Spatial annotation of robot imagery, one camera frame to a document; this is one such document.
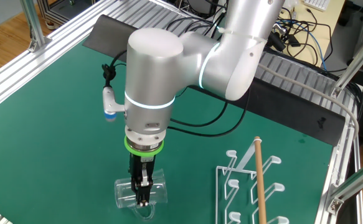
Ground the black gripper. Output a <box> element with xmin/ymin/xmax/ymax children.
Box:
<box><xmin>128</xmin><ymin>154</ymin><xmax>156</xmax><ymax>208</ymax></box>

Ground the clear glass cup with handle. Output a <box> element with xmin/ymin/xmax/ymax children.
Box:
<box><xmin>114</xmin><ymin>169</ymin><xmax>169</xmax><ymax>220</ymax></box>

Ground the green ringed wrist flange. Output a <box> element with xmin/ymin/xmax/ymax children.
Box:
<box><xmin>124</xmin><ymin>135</ymin><xmax>165</xmax><ymax>157</ymax></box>

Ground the green table mat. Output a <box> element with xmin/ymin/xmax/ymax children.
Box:
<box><xmin>0</xmin><ymin>40</ymin><xmax>334</xmax><ymax>224</ymax></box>

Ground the black rubber mat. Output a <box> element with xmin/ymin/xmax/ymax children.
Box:
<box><xmin>82</xmin><ymin>14</ymin><xmax>346</xmax><ymax>147</ymax></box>

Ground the black power adapter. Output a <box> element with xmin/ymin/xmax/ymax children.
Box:
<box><xmin>266</xmin><ymin>30</ymin><xmax>286</xmax><ymax>52</ymax></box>

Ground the white keyboard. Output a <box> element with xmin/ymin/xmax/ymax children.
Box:
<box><xmin>304</xmin><ymin>0</ymin><xmax>331</xmax><ymax>12</ymax></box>

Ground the beige desk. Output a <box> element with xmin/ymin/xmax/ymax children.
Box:
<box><xmin>280</xmin><ymin>0</ymin><xmax>347</xmax><ymax>68</ymax></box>

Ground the silver wrist camera blue cap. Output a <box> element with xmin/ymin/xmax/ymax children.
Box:
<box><xmin>102</xmin><ymin>86</ymin><xmax>126</xmax><ymax>122</ymax></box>

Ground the white wire cup rack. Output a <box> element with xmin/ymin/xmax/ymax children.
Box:
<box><xmin>215</xmin><ymin>136</ymin><xmax>291</xmax><ymax>224</ymax></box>

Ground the grey cable with metal plug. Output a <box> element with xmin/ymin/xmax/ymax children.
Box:
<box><xmin>257</xmin><ymin>63</ymin><xmax>360</xmax><ymax>142</ymax></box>

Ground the black white striped cabinet frame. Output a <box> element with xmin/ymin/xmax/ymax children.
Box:
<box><xmin>37</xmin><ymin>0</ymin><xmax>95</xmax><ymax>30</ymax></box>

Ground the aluminium frame post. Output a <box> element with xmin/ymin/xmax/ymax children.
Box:
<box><xmin>19</xmin><ymin>0</ymin><xmax>53</xmax><ymax>53</ymax></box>
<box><xmin>330</xmin><ymin>23</ymin><xmax>363</xmax><ymax>100</ymax></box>
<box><xmin>326</xmin><ymin>154</ymin><xmax>363</xmax><ymax>216</ymax></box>

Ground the blue cable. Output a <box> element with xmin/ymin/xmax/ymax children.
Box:
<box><xmin>277</xmin><ymin>20</ymin><xmax>328</xmax><ymax>71</ymax></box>

